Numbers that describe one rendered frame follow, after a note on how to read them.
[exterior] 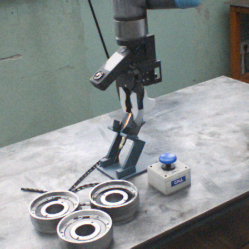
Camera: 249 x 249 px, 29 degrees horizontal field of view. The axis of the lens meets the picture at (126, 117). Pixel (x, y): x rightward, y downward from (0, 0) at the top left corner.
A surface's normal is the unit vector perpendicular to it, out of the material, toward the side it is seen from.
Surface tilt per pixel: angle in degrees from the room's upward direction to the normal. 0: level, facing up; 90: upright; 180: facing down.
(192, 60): 90
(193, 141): 0
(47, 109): 90
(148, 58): 90
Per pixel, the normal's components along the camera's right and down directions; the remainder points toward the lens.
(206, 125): -0.09, -0.91
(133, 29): 0.12, 0.39
